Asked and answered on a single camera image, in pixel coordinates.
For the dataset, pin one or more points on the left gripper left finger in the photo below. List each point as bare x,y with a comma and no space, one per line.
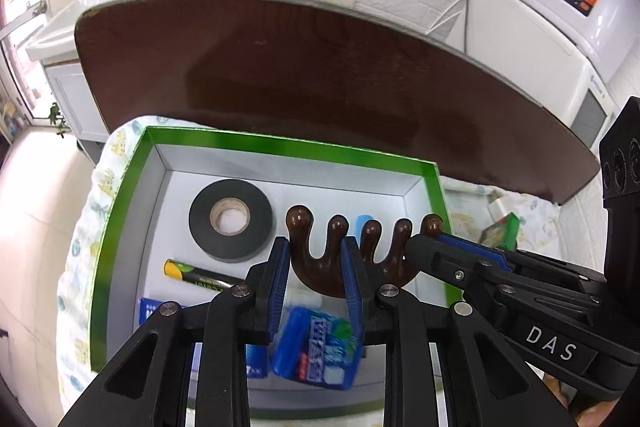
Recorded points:
147,382

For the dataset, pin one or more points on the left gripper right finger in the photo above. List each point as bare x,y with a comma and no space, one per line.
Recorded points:
454,351

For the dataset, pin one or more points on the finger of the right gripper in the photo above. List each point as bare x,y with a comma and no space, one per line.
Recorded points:
527,264
483,284

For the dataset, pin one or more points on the small green box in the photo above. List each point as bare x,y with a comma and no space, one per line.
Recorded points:
503,234

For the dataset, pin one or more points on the white USB charger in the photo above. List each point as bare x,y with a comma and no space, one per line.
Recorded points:
500,207

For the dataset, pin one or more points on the black marker white cap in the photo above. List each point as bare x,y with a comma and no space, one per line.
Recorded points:
198,276

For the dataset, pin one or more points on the blue chewing gum container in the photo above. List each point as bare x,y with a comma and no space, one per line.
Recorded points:
317,349

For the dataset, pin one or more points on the brown wooden comb massager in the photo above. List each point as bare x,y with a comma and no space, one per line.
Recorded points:
328,274

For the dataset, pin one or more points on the black marker blue cap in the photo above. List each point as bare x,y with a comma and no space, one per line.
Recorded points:
361,222

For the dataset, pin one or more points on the black electrical tape roll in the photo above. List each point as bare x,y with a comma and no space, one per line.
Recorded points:
230,220

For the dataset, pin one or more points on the person's right hand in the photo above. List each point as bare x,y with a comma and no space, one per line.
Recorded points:
593,416

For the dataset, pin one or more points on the large green open box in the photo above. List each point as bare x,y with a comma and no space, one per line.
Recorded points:
167,165

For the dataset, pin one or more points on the giraffe print cloth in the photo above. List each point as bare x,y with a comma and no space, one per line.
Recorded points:
467,216

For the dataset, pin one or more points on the white water dispenser appliance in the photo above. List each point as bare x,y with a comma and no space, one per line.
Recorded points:
561,53

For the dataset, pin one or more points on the dark wooden headboard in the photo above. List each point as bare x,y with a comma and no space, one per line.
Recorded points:
290,69

